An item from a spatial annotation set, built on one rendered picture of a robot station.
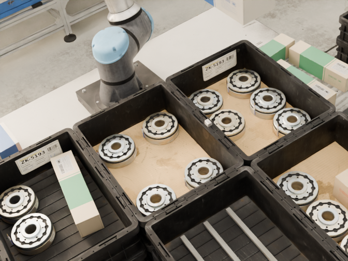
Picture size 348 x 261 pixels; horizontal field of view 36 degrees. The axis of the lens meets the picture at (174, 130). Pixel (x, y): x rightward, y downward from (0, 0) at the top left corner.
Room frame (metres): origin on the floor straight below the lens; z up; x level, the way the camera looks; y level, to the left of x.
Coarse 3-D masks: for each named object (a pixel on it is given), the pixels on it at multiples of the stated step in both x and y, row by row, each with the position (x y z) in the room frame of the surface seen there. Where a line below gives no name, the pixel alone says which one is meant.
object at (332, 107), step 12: (228, 48) 1.27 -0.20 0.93; (252, 48) 1.25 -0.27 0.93; (204, 60) 1.23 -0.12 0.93; (180, 72) 1.19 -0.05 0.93; (288, 72) 1.12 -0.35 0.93; (168, 84) 1.15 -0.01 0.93; (300, 84) 1.06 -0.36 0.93; (180, 96) 1.09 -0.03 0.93; (192, 108) 1.04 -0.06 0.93; (204, 120) 0.99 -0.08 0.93; (312, 120) 0.92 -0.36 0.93; (216, 132) 0.94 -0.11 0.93; (228, 144) 0.89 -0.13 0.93; (276, 144) 0.86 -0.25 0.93; (240, 156) 0.84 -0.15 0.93; (252, 156) 0.84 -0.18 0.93
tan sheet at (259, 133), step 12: (216, 84) 1.23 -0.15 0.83; (264, 84) 1.19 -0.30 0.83; (228, 96) 1.17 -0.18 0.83; (228, 108) 1.12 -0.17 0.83; (240, 108) 1.11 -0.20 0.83; (252, 120) 1.05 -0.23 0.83; (264, 120) 1.04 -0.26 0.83; (252, 132) 1.01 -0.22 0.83; (264, 132) 1.00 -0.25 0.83; (240, 144) 0.97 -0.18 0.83; (252, 144) 0.96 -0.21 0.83; (264, 144) 0.95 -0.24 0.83
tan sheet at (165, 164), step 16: (128, 128) 1.10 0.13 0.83; (144, 144) 1.03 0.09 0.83; (176, 144) 1.01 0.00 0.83; (192, 144) 1.00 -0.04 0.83; (144, 160) 0.97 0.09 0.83; (160, 160) 0.96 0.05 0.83; (176, 160) 0.95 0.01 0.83; (192, 160) 0.94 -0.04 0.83; (128, 176) 0.92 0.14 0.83; (144, 176) 0.91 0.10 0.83; (160, 176) 0.90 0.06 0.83; (176, 176) 0.89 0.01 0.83; (128, 192) 0.87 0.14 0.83; (176, 192) 0.84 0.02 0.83
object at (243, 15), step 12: (204, 0) 1.37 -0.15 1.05; (216, 0) 1.32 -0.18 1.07; (228, 0) 1.27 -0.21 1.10; (240, 0) 1.22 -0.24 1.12; (252, 0) 1.23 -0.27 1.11; (264, 0) 1.25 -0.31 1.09; (228, 12) 1.27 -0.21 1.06; (240, 12) 1.22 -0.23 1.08; (252, 12) 1.23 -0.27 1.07; (264, 12) 1.25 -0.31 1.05
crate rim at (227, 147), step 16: (128, 96) 1.13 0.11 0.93; (176, 96) 1.10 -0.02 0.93; (96, 112) 1.08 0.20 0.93; (192, 112) 1.02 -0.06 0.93; (208, 128) 0.95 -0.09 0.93; (224, 144) 0.89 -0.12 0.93; (96, 160) 0.91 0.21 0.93; (240, 160) 0.83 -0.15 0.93; (112, 176) 0.85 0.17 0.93; (224, 176) 0.79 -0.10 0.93; (192, 192) 0.76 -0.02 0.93; (160, 208) 0.73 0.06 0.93; (144, 224) 0.70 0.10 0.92
